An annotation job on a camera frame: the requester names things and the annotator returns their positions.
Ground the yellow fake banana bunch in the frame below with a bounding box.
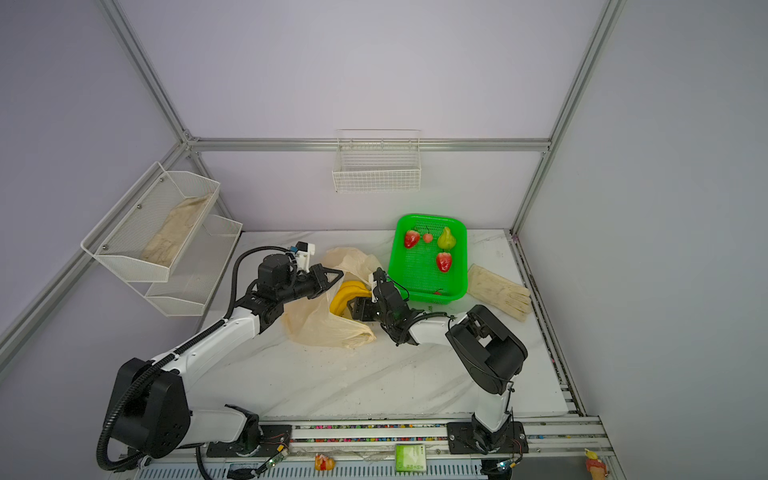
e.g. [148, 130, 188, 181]
[329, 280, 371, 316]

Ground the translucent beige plastic bag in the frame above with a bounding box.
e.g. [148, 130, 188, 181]
[280, 247, 381, 349]

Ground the red fake strawberry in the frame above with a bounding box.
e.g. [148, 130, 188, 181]
[404, 230, 421, 249]
[436, 251, 453, 273]

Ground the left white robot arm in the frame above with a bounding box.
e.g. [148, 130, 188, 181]
[95, 244, 344, 471]

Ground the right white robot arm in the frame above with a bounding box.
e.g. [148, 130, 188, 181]
[347, 268, 529, 455]

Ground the green fake pear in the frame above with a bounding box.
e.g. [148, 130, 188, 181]
[437, 227, 457, 252]

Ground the green plastic basket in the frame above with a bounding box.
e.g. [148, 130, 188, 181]
[387, 214, 468, 304]

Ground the white lower mesh shelf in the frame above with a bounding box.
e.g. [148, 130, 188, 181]
[141, 214, 242, 317]

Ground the white mesh shelf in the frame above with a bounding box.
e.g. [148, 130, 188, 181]
[80, 163, 220, 283]
[141, 214, 242, 317]

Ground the white upper mesh shelf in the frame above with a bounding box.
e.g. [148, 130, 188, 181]
[80, 163, 220, 283]

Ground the small orange toy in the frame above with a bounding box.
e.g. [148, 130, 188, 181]
[314, 454, 336, 472]

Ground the yellow red toy figure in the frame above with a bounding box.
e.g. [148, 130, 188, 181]
[585, 449, 608, 480]

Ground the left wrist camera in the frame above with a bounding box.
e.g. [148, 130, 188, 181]
[290, 241, 316, 273]

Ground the black corrugated cable left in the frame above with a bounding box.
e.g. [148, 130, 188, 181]
[223, 245, 295, 322]

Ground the white wire wall basket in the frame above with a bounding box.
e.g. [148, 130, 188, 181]
[332, 129, 422, 194]

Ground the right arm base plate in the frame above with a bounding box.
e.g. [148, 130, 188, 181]
[446, 419, 529, 455]

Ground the green box on rail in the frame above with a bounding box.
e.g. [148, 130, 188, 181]
[395, 444, 427, 473]

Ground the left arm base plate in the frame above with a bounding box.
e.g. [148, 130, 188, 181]
[206, 424, 293, 458]

